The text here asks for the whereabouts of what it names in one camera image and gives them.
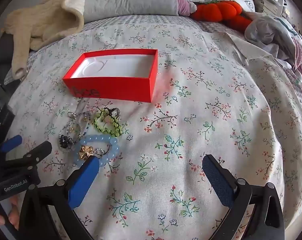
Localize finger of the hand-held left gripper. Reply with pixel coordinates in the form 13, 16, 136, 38
0, 141, 53, 170
0, 135, 23, 153

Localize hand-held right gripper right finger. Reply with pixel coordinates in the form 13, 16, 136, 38
202, 154, 286, 240

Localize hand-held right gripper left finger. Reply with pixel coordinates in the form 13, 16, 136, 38
17, 156, 100, 240

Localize black bead ornament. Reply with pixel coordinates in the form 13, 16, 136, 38
58, 134, 73, 147

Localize gold flower ornament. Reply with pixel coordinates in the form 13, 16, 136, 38
77, 145, 94, 160

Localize silver beaded necklace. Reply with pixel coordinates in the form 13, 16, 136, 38
58, 110, 91, 140

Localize light blue bead bracelet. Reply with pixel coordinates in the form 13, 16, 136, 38
73, 134, 121, 168

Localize green bead bracelet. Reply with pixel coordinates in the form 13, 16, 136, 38
93, 107, 124, 137

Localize red cardboard box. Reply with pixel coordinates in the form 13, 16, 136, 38
63, 49, 159, 103

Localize person's left hand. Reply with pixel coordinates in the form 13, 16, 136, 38
0, 196, 20, 227

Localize floral bed sheet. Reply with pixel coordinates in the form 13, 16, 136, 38
3, 21, 302, 240

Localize dark cloth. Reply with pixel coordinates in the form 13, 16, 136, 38
0, 32, 29, 80

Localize crumpled grey duvet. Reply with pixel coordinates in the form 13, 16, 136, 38
244, 12, 302, 90

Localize orange plush pumpkin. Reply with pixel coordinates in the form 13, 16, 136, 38
189, 0, 252, 32

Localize stack of books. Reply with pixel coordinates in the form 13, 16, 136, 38
251, 0, 279, 14

